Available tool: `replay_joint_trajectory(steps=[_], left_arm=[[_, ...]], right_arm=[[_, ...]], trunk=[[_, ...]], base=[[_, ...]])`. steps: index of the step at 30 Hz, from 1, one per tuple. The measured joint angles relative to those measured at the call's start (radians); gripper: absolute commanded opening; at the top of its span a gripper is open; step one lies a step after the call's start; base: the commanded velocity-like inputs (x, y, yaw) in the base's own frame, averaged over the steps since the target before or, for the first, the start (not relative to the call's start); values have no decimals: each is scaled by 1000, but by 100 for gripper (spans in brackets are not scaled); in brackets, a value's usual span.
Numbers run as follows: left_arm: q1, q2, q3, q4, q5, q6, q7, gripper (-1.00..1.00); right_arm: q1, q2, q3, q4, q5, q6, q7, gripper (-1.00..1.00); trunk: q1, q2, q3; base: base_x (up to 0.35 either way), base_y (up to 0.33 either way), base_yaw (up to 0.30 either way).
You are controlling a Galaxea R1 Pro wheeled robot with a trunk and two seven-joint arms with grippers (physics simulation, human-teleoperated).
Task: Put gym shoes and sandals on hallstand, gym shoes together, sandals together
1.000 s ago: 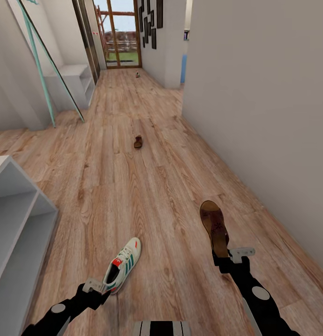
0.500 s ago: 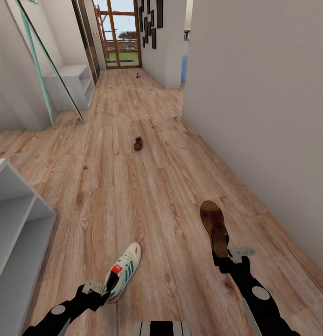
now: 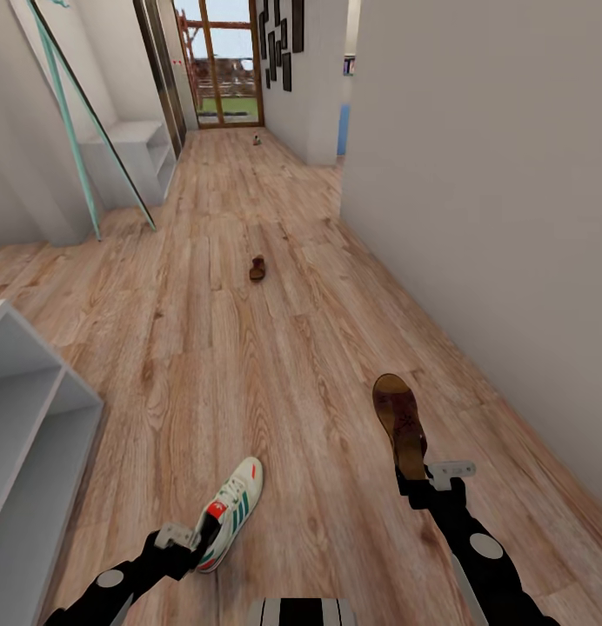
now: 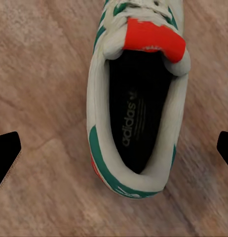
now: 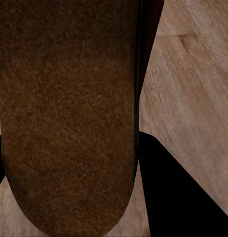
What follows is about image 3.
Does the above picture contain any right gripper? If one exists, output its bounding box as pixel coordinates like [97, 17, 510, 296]
[395, 466, 466, 526]

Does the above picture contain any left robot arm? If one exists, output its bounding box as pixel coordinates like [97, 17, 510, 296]
[43, 519, 208, 626]

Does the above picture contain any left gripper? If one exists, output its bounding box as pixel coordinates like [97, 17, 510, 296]
[141, 531, 208, 587]

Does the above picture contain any sandal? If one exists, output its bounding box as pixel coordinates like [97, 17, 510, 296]
[372, 373, 427, 480]
[250, 255, 266, 282]

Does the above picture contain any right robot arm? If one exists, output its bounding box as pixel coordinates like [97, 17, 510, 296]
[395, 460, 561, 626]

